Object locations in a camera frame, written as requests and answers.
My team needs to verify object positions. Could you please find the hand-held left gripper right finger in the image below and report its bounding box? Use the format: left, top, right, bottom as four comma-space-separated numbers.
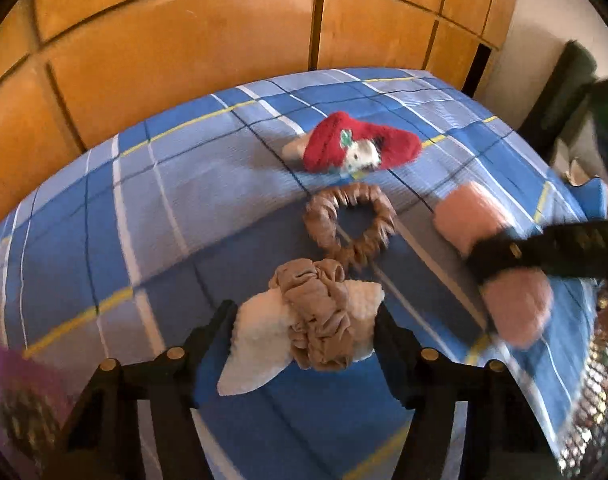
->
374, 307, 560, 480

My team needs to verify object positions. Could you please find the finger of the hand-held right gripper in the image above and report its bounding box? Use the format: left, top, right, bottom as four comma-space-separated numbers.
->
465, 220, 608, 287

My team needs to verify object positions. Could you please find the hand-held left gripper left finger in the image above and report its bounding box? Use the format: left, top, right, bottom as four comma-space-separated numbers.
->
54, 300, 239, 480

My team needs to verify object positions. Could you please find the white fluffy cloth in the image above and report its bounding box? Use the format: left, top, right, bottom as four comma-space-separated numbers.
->
218, 280, 385, 397

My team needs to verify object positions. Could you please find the beige scrunchie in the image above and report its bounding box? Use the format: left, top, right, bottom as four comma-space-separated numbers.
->
269, 258, 355, 372

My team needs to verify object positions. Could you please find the black chair backrest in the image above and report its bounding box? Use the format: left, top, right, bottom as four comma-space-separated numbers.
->
521, 40, 601, 162

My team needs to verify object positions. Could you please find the blue plaid tablecloth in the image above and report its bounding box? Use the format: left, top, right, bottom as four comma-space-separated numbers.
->
0, 67, 608, 480

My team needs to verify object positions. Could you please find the wicker chair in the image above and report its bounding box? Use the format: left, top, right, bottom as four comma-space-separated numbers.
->
554, 290, 608, 480

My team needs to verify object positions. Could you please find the brown scrunchie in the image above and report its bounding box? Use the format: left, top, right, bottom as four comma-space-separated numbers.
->
303, 183, 398, 272

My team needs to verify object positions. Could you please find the purple cardboard box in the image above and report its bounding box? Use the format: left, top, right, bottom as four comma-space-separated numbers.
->
0, 339, 87, 480

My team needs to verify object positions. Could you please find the red fluffy sock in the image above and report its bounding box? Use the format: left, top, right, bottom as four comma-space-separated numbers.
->
282, 111, 423, 179

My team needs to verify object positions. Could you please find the wooden wardrobe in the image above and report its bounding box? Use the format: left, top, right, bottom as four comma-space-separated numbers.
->
0, 0, 526, 233

